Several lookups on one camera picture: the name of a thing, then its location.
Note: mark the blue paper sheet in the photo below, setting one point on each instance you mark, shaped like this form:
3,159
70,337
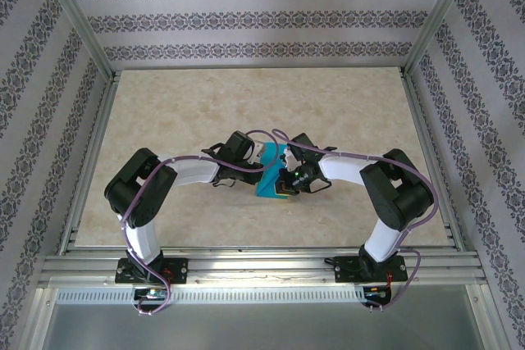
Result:
266,188

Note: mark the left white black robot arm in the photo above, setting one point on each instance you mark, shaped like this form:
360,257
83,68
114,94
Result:
193,171

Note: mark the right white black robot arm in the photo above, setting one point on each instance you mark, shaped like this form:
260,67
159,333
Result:
344,169

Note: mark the small electronics board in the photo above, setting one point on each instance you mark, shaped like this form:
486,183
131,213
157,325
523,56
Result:
152,293
376,292

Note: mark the grey metal panel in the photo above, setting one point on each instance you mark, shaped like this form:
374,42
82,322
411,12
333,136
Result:
262,329

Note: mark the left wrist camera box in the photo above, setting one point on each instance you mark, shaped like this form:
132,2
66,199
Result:
257,151

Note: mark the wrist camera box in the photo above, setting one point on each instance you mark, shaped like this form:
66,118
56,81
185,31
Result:
290,157
257,151

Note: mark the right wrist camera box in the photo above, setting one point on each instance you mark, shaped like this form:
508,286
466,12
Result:
290,157

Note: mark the aluminium mounting rail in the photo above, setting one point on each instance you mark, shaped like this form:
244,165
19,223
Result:
262,268

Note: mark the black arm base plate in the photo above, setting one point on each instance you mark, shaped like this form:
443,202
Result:
180,270
346,272

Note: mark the aluminium side rail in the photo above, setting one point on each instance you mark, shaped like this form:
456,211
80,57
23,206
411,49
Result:
101,120
419,120

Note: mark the aluminium frame post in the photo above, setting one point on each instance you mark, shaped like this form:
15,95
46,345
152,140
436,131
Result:
78,18
436,18

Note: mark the aluminium frame bar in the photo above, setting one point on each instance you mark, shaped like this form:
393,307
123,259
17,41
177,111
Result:
484,317
39,321

